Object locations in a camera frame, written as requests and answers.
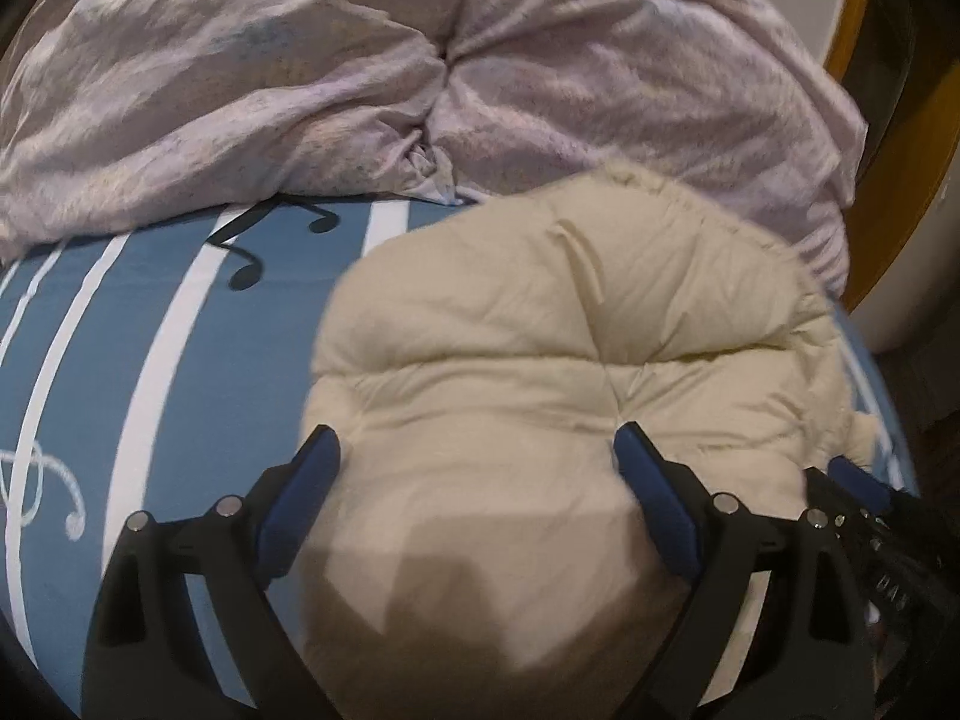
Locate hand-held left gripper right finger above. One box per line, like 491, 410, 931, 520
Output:
613, 422, 880, 720

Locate lilac crumpled duvet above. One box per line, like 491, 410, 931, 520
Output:
0, 0, 869, 295

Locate yellow door frame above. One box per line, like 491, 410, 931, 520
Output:
712, 0, 940, 316

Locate beige puffer jacket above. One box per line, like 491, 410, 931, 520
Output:
302, 163, 880, 720

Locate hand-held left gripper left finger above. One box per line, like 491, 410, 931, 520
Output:
81, 424, 343, 720

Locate blue white striped bed sheet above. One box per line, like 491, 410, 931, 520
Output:
0, 193, 925, 720

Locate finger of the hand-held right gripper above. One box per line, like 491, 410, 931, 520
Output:
804, 456, 927, 550

